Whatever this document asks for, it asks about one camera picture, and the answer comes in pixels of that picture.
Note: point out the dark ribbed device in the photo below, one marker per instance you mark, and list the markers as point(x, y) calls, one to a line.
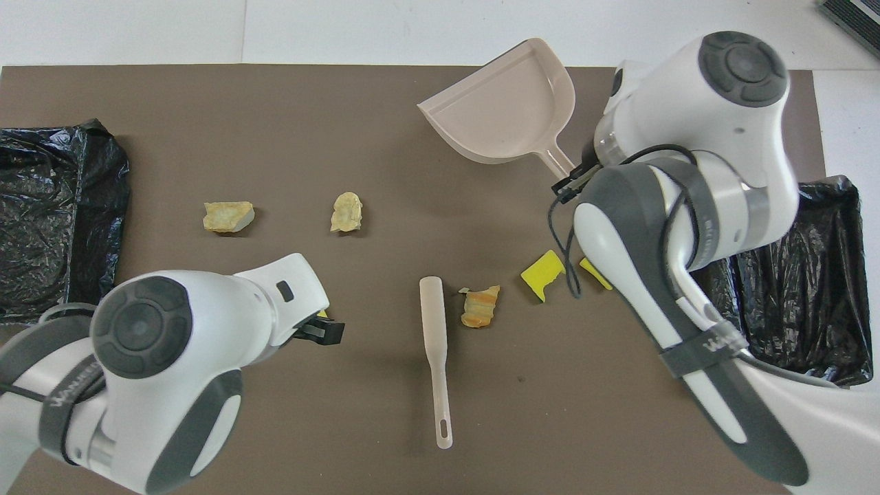
point(852, 20)

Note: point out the pale lumpy bread piece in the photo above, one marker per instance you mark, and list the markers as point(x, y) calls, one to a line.
point(346, 212)

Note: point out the toast slice piece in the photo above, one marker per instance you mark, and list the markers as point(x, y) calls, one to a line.
point(228, 216)

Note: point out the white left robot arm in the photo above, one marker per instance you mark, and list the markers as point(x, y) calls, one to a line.
point(172, 330)

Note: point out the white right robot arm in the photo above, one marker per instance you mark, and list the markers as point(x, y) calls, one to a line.
point(687, 103)

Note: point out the brown table mat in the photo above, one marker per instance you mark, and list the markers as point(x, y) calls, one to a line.
point(344, 137)

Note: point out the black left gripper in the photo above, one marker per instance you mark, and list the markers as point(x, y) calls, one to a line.
point(306, 332)

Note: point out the beige hand brush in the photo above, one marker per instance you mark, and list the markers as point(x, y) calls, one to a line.
point(433, 323)

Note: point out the black bag lined bin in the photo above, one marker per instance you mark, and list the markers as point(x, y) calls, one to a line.
point(41, 227)
point(818, 275)

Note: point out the beige plastic dustpan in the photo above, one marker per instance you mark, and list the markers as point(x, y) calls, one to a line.
point(509, 110)

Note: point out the striped croissant piece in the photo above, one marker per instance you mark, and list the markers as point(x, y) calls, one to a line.
point(481, 307)

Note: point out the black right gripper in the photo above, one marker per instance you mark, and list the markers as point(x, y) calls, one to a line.
point(589, 159)

